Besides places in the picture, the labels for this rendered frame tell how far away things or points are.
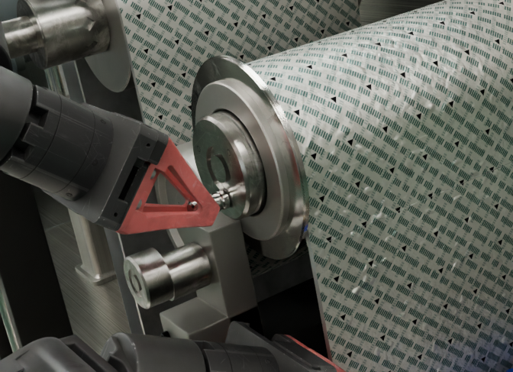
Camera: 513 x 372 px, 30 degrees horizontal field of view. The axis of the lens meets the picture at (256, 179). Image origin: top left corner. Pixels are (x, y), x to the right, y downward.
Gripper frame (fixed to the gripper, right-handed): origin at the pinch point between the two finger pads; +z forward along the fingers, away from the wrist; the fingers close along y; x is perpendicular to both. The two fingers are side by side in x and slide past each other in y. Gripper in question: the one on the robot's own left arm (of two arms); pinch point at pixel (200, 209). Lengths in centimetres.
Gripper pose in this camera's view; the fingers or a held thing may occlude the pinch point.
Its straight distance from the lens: 65.3
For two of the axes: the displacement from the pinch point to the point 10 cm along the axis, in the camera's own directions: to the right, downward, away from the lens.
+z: 7.5, 3.7, 5.5
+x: 4.2, -9.1, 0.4
